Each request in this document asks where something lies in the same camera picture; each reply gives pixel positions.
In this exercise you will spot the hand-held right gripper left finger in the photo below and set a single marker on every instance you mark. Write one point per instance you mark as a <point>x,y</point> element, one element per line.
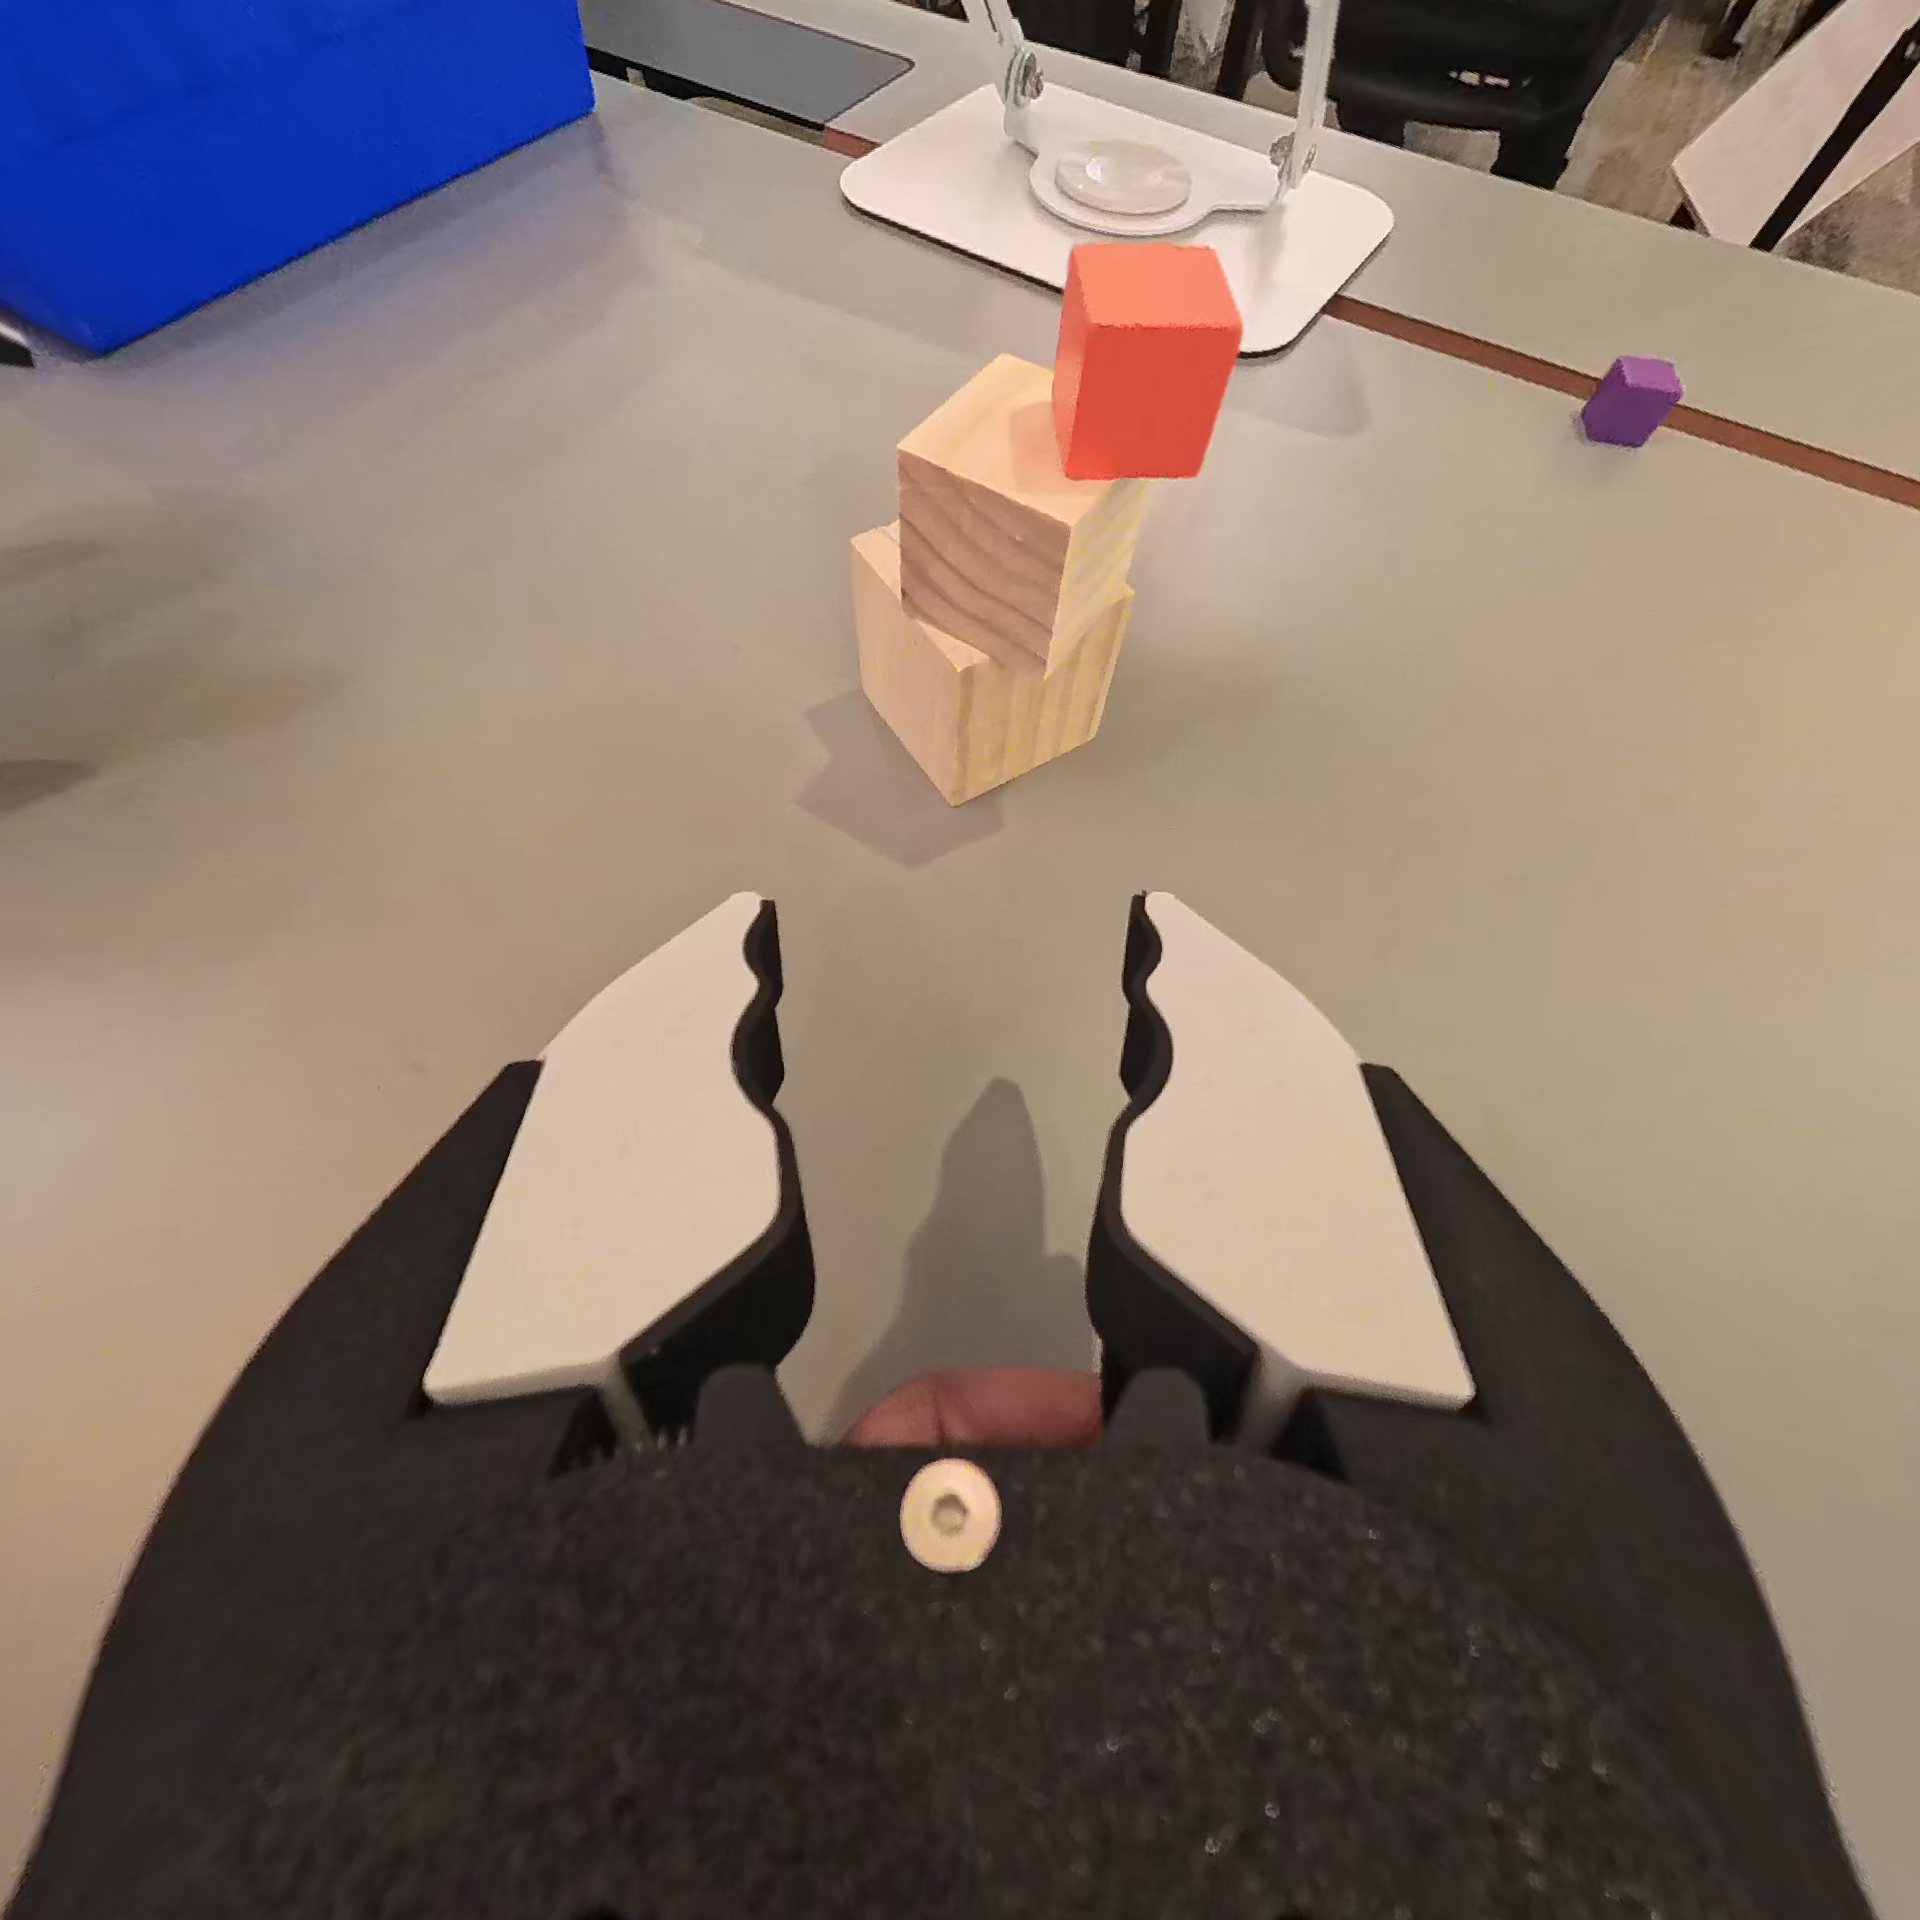
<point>602,1201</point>

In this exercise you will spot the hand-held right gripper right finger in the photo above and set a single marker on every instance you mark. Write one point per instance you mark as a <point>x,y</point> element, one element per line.
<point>1293,1201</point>

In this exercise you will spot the large wooden cube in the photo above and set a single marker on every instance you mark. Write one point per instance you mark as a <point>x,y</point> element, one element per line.
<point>976,720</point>

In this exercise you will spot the medium wooden cube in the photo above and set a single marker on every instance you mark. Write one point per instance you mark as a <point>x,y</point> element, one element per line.
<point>990,510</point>

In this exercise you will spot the red wooden cube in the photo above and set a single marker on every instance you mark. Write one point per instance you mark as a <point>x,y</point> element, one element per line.
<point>1148,361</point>

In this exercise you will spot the purple wooden cube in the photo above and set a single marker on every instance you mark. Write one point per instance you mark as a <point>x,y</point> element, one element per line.
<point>1632,404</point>

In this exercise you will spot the blue plastic bin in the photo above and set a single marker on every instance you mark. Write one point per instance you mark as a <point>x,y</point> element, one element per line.
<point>270,152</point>

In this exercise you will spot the white folding stand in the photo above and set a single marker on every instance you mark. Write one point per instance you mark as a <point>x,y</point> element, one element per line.
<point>1260,271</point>

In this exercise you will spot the black office chair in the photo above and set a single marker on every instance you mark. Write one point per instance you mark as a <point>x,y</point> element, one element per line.
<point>1470,76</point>

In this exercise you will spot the white slanted panel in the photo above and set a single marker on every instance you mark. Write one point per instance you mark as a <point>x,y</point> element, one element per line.
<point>1801,107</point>

